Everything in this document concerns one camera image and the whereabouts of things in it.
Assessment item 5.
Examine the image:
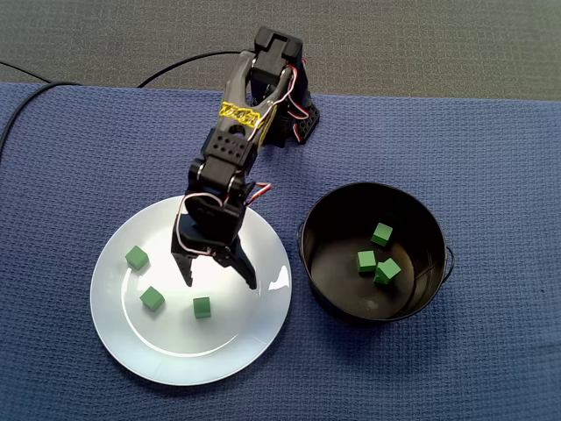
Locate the thick black cable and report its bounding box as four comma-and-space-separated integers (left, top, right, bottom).
0, 50, 245, 168

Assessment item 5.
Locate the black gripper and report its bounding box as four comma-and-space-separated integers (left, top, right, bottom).
171, 196, 258, 290

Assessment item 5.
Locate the white round plate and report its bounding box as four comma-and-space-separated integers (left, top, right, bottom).
89, 193, 294, 387

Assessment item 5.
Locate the blue woven table cloth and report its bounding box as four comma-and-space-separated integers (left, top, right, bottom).
0, 82, 561, 421

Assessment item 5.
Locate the thin black cable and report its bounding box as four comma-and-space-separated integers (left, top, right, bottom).
0, 60, 53, 84

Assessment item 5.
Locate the black round container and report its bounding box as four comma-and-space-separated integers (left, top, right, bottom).
295, 182, 456, 328

